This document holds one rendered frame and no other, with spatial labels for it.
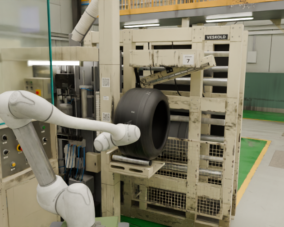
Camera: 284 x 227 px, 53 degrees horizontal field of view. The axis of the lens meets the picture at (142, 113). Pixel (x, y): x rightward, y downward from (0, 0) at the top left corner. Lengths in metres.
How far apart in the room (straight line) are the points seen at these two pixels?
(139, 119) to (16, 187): 0.96
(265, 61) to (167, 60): 9.04
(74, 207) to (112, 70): 1.18
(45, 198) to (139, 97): 0.97
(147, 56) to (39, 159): 1.32
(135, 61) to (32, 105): 1.34
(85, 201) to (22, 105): 0.60
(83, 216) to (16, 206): 0.72
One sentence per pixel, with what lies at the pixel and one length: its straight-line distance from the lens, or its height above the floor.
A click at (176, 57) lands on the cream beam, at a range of 2.41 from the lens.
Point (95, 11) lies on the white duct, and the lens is 2.83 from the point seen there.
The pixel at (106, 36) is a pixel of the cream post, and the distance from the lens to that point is 2.39.
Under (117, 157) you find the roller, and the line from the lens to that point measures 2.36.
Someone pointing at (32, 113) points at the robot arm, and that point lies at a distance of 1.41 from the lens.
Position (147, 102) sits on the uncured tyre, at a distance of 2.11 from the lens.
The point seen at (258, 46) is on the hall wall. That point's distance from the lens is 11.37.
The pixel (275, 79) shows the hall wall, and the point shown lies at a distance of 11.21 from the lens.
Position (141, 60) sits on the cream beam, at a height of 1.69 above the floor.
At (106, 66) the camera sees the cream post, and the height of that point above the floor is 1.64.
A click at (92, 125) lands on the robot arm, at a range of 1.56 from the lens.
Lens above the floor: 1.66
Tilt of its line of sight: 10 degrees down
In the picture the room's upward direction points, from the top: 1 degrees clockwise
